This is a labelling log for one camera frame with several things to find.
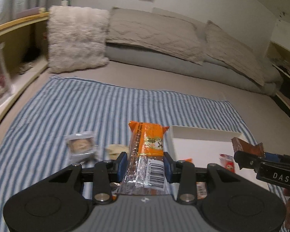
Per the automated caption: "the brown cake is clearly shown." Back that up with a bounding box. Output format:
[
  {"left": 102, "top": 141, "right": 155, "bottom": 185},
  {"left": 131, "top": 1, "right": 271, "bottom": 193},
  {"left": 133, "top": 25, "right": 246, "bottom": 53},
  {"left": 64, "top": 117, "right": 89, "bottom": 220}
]
[{"left": 231, "top": 137, "right": 264, "bottom": 157}]

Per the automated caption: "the red rice cracker packet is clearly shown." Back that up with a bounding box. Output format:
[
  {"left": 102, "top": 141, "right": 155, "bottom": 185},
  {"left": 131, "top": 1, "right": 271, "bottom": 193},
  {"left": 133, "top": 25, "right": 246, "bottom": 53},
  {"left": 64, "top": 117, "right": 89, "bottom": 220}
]
[{"left": 219, "top": 154, "right": 235, "bottom": 173}]

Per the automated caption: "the yellow patterned white packet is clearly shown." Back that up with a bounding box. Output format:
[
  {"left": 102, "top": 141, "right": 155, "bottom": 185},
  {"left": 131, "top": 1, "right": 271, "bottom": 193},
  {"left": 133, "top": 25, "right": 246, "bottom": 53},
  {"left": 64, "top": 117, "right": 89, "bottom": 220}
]
[{"left": 106, "top": 144, "right": 129, "bottom": 160}]

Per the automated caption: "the orange snack packet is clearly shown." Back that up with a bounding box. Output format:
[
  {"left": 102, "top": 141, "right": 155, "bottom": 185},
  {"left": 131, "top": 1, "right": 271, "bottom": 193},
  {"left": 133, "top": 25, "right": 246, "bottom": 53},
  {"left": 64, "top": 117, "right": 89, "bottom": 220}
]
[{"left": 117, "top": 121, "right": 169, "bottom": 195}]

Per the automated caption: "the clear round pastry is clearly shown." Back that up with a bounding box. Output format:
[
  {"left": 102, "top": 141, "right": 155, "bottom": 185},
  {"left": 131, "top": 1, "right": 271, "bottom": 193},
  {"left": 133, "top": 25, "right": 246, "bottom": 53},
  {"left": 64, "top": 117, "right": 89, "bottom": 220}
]
[{"left": 65, "top": 131, "right": 98, "bottom": 163}]

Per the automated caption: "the white cardboard box tray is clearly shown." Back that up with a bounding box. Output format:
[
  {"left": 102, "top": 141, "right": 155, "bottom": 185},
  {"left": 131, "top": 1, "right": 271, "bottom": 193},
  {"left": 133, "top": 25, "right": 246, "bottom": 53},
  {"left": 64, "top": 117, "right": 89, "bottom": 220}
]
[{"left": 164, "top": 125, "right": 271, "bottom": 191}]

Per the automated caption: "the right wooden shelf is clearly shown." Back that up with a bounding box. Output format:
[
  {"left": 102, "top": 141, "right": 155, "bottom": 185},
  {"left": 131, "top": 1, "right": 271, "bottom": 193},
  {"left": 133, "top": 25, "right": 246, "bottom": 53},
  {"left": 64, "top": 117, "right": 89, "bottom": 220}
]
[{"left": 266, "top": 19, "right": 290, "bottom": 118}]

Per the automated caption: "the right beige quilted pillow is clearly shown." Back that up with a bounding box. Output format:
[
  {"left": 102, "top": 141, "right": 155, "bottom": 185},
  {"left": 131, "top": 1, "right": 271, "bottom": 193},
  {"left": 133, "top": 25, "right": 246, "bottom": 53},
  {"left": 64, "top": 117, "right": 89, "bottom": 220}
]
[{"left": 205, "top": 20, "right": 265, "bottom": 86}]

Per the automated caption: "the beige quilted pillow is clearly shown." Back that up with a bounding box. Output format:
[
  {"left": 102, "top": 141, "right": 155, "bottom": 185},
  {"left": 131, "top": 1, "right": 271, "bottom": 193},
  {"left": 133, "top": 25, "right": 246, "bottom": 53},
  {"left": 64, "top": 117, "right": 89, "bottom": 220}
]
[
  {"left": 205, "top": 20, "right": 265, "bottom": 86},
  {"left": 107, "top": 8, "right": 204, "bottom": 64}
]

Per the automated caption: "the grey folded duvet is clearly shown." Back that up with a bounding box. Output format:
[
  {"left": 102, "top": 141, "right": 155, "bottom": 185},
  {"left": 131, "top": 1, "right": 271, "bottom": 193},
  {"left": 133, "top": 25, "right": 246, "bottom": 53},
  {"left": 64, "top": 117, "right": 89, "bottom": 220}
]
[{"left": 105, "top": 43, "right": 283, "bottom": 96}]

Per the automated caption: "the small figurine on shelf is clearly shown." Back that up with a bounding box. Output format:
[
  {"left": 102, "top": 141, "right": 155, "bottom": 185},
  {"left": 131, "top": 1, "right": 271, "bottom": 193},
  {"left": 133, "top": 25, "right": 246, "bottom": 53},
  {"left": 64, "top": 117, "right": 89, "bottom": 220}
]
[{"left": 18, "top": 62, "right": 34, "bottom": 75}]

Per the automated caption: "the left beige quilted pillow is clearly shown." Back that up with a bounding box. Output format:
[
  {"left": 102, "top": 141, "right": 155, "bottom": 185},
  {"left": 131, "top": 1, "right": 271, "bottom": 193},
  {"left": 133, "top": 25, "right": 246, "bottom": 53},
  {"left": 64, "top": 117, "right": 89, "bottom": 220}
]
[{"left": 107, "top": 8, "right": 204, "bottom": 64}]

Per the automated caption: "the fluffy white cushion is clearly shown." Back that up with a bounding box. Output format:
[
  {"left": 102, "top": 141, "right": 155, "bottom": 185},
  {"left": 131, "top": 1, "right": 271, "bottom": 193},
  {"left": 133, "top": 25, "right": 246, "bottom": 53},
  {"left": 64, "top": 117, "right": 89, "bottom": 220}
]
[{"left": 48, "top": 6, "right": 110, "bottom": 74}]

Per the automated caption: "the wooden bedside shelf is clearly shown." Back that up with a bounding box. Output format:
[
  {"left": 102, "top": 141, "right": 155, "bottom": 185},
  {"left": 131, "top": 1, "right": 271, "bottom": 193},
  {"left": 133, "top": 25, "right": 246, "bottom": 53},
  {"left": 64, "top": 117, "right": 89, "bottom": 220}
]
[{"left": 0, "top": 12, "right": 49, "bottom": 123}]

